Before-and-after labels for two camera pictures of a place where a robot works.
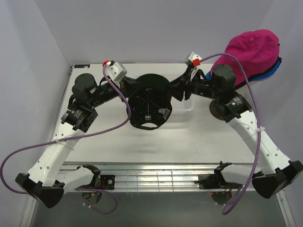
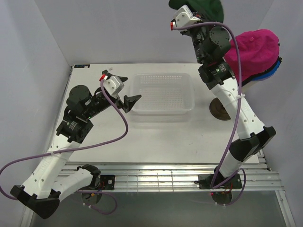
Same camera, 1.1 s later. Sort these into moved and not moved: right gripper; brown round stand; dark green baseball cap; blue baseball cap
Moved: dark green baseball cap; right gripper
Not moved: blue baseball cap; brown round stand
